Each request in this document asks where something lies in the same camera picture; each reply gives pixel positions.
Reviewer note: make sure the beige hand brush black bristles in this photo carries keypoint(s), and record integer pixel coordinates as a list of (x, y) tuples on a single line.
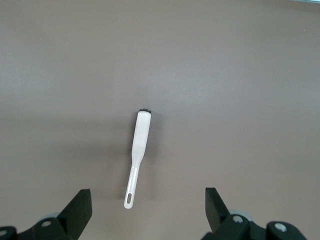
[(141, 135)]

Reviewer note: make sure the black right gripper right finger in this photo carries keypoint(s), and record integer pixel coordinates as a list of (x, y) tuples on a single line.
[(225, 225)]

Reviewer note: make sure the brown table mat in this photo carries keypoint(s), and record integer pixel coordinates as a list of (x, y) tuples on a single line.
[(200, 75)]

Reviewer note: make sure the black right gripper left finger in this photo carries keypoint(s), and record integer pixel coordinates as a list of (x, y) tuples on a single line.
[(70, 220)]

